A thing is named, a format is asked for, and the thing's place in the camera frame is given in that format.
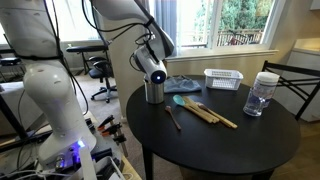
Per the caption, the silver utensil holder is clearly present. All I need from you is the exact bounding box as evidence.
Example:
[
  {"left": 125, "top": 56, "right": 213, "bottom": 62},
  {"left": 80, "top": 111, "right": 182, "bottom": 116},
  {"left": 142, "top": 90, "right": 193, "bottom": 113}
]
[{"left": 143, "top": 77, "right": 166, "bottom": 105}]

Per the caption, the flat wooden spatula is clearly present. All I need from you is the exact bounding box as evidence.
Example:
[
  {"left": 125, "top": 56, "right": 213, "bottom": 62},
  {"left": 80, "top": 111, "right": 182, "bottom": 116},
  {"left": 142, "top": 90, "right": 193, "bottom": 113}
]
[{"left": 182, "top": 95, "right": 221, "bottom": 124}]

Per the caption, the blue cloth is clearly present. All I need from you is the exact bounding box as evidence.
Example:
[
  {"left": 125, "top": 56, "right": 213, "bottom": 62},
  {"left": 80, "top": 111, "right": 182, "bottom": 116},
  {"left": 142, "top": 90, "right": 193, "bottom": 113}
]
[{"left": 163, "top": 74, "right": 203, "bottom": 94}]

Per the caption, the small brown wooden spoon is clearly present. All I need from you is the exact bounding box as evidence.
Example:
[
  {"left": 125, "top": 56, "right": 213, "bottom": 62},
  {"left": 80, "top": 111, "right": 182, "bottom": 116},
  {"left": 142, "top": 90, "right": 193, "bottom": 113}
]
[{"left": 164, "top": 105, "right": 183, "bottom": 131}]

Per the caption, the black office chair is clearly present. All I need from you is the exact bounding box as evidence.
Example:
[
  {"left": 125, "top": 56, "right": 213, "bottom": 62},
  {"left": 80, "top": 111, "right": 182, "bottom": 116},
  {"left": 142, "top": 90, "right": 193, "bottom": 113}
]
[{"left": 87, "top": 55, "right": 119, "bottom": 104}]

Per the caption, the black clamp with orange tips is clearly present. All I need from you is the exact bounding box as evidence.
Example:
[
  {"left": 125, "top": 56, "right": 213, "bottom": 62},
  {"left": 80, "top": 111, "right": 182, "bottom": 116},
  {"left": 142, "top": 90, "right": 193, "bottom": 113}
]
[
  {"left": 97, "top": 114, "right": 116, "bottom": 132},
  {"left": 101, "top": 122, "right": 130, "bottom": 158}
]

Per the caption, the white plastic basket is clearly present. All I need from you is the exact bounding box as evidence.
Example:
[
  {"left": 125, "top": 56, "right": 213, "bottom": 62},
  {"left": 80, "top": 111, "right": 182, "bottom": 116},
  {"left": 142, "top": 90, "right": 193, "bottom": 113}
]
[{"left": 203, "top": 68, "right": 244, "bottom": 91}]

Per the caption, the long wooden spoon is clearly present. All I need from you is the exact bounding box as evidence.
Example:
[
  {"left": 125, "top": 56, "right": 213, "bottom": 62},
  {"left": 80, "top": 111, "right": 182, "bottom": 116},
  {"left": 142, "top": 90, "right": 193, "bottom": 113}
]
[{"left": 195, "top": 101, "right": 239, "bottom": 130}]

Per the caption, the grey blue curtain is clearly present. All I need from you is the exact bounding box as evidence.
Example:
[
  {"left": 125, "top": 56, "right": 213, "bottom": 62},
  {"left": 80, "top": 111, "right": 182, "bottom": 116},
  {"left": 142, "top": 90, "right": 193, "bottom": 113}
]
[{"left": 146, "top": 0, "right": 179, "bottom": 59}]

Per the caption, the black table leg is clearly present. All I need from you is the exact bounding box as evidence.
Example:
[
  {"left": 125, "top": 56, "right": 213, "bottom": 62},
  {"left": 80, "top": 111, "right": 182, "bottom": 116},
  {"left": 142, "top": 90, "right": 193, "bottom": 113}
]
[{"left": 142, "top": 144, "right": 155, "bottom": 180}]

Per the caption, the black side desk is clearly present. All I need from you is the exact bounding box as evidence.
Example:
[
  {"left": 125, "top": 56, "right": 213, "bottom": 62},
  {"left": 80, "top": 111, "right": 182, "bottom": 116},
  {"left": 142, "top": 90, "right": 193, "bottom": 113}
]
[{"left": 65, "top": 44, "right": 110, "bottom": 76}]

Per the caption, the wooden deck railing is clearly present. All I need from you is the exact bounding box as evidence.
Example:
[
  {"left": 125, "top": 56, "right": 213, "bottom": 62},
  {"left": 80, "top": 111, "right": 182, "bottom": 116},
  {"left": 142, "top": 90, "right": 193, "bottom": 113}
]
[{"left": 215, "top": 28, "right": 265, "bottom": 47}]

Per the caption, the clear glass mug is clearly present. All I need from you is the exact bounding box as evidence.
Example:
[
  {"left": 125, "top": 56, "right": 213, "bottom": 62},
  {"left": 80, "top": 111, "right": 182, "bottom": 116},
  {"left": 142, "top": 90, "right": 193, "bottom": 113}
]
[{"left": 242, "top": 87, "right": 270, "bottom": 118}]

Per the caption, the white plastic box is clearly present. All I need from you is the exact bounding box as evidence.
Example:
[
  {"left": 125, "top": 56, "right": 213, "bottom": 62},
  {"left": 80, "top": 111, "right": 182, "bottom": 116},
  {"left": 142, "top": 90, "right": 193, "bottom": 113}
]
[{"left": 75, "top": 146, "right": 126, "bottom": 180}]

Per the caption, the white lidded canister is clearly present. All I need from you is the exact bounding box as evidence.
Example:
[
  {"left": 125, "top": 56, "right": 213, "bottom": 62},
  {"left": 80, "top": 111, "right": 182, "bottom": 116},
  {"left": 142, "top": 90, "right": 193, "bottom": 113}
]
[{"left": 253, "top": 71, "right": 281, "bottom": 108}]

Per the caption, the dark wooden chair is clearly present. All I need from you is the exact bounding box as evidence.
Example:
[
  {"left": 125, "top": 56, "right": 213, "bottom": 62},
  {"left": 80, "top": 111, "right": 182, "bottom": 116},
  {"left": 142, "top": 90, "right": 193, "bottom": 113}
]
[{"left": 261, "top": 60, "right": 320, "bottom": 122}]

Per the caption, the teal spatula with wooden handle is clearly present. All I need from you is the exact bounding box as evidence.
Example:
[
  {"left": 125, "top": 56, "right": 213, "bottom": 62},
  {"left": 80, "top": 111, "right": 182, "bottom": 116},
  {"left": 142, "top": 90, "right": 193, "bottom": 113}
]
[{"left": 172, "top": 94, "right": 215, "bottom": 124}]

